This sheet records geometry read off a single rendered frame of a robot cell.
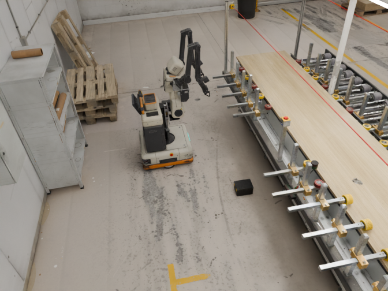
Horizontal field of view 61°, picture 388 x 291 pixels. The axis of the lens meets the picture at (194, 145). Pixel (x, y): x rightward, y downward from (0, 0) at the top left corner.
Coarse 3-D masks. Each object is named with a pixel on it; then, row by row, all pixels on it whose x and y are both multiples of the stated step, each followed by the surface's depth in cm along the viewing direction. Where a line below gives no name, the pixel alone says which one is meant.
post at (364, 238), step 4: (360, 236) 209; (364, 236) 206; (368, 236) 206; (360, 240) 209; (364, 240) 206; (360, 244) 210; (364, 244) 210; (356, 248) 216; (360, 248) 212; (356, 252) 216; (360, 252) 215; (348, 268) 229; (352, 268) 228; (348, 272) 230; (352, 272) 231
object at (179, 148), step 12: (180, 132) 447; (144, 144) 430; (168, 144) 428; (180, 144) 426; (144, 156) 413; (156, 156) 415; (168, 156) 418; (180, 156) 422; (192, 156) 432; (144, 168) 422
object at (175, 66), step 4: (172, 60) 372; (176, 60) 368; (180, 60) 380; (168, 64) 376; (172, 64) 366; (176, 64) 365; (180, 64) 368; (168, 68) 371; (172, 68) 367; (176, 68) 368; (180, 68) 368; (184, 68) 370; (172, 72) 370; (176, 72) 370; (180, 72) 372
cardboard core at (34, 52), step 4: (32, 48) 351; (36, 48) 350; (40, 48) 351; (12, 52) 346; (16, 52) 347; (20, 52) 347; (24, 52) 347; (28, 52) 348; (32, 52) 348; (36, 52) 349; (40, 52) 350; (12, 56) 347; (16, 56) 347; (20, 56) 348; (24, 56) 349; (28, 56) 350; (32, 56) 352
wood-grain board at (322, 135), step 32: (256, 64) 459; (288, 64) 454; (288, 96) 388; (288, 128) 340; (320, 128) 337; (320, 160) 300; (352, 160) 298; (384, 160) 296; (352, 192) 268; (384, 192) 267; (384, 224) 243
